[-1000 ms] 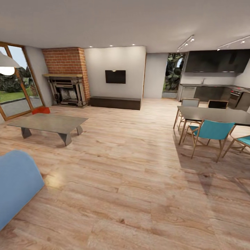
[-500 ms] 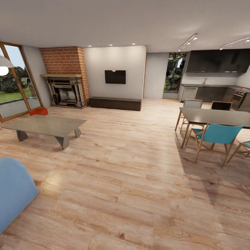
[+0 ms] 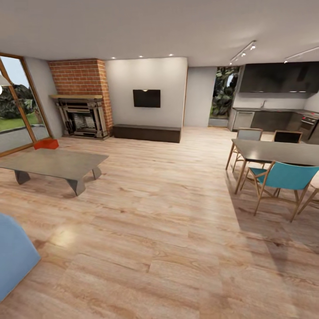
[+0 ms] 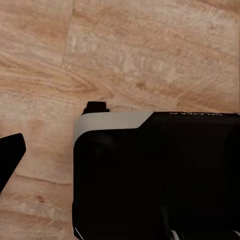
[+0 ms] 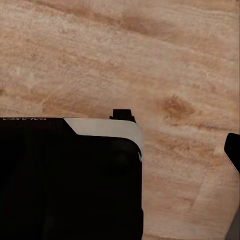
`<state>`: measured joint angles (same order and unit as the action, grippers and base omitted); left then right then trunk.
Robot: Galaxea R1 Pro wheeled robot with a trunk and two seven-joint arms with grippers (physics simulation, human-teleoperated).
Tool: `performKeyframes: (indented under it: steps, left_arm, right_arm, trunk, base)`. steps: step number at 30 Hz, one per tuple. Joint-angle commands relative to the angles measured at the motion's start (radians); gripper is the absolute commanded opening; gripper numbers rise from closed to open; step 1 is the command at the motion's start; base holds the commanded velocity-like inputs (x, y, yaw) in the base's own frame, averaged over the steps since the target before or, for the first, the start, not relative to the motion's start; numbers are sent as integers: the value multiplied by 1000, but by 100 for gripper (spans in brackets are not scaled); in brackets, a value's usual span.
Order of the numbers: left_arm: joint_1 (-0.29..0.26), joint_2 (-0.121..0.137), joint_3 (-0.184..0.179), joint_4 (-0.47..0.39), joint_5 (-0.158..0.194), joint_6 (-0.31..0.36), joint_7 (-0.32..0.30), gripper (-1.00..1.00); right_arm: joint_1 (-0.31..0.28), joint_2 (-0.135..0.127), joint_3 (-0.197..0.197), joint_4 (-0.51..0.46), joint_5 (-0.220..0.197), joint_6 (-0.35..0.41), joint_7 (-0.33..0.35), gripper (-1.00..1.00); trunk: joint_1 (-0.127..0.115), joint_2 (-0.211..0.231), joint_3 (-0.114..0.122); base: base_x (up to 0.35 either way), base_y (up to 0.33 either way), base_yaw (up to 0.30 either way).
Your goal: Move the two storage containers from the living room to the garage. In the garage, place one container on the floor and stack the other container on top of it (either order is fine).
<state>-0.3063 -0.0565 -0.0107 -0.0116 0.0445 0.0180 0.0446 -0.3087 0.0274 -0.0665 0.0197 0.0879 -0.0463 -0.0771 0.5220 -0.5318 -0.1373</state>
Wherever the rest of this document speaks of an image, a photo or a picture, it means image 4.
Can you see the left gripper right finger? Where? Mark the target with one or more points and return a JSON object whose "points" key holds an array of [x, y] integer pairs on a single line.
{"points": [[232, 149]]}

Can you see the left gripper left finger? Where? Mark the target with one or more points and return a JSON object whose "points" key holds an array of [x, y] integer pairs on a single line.
{"points": [[12, 149]]}

